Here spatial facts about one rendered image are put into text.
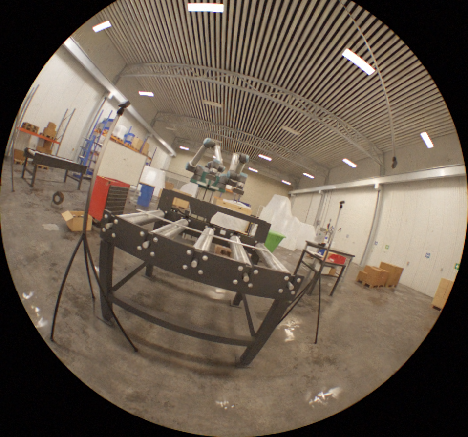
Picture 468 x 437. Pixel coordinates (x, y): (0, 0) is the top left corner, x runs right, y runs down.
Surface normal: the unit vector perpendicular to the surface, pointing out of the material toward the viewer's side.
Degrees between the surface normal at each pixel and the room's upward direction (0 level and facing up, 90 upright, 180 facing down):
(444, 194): 90
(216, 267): 90
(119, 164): 90
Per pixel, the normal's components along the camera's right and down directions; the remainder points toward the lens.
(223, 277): 0.07, 0.00
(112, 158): 0.89, 0.29
